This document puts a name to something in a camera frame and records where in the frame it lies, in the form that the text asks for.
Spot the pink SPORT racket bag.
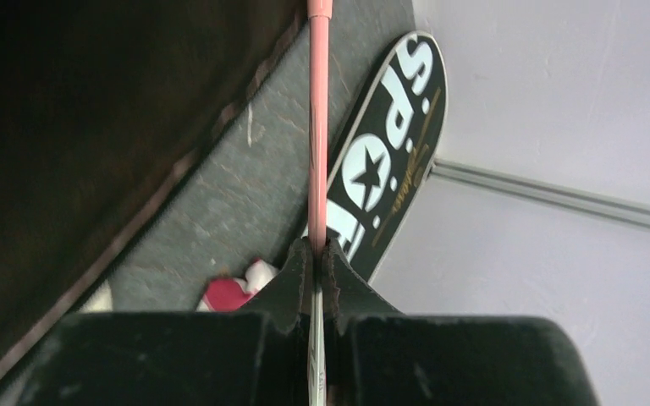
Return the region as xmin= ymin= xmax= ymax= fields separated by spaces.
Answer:
xmin=0 ymin=1 xmax=306 ymax=381

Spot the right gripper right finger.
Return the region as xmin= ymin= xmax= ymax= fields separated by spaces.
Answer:
xmin=322 ymin=239 xmax=598 ymax=405

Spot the pink frame badminton racket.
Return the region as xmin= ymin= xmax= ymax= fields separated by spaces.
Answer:
xmin=307 ymin=0 xmax=333 ymax=406

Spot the black SPORT racket bag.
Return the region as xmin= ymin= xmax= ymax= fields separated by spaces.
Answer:
xmin=327 ymin=30 xmax=449 ymax=282

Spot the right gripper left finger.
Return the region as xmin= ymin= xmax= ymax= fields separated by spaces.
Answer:
xmin=17 ymin=239 xmax=312 ymax=405

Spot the pink camouflage cloth bag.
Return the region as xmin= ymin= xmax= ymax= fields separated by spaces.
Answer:
xmin=79 ymin=258 xmax=279 ymax=313

